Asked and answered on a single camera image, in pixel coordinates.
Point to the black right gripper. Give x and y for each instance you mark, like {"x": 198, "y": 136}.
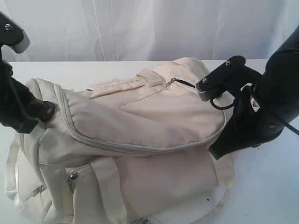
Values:
{"x": 261, "y": 113}

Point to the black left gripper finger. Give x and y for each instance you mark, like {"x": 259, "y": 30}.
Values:
{"x": 19, "y": 108}

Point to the cream fabric duffel bag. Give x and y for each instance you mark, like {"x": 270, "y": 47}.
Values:
{"x": 123, "y": 151}

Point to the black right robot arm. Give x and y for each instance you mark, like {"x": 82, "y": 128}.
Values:
{"x": 286, "y": 60}

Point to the white paper label tag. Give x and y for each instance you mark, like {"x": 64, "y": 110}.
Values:
{"x": 144, "y": 221}

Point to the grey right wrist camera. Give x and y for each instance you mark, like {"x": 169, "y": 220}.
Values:
{"x": 213, "y": 85}

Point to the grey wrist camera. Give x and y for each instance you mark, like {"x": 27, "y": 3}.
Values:
{"x": 12, "y": 35}
{"x": 213, "y": 85}

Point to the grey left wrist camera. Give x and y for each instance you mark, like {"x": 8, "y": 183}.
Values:
{"x": 12, "y": 35}

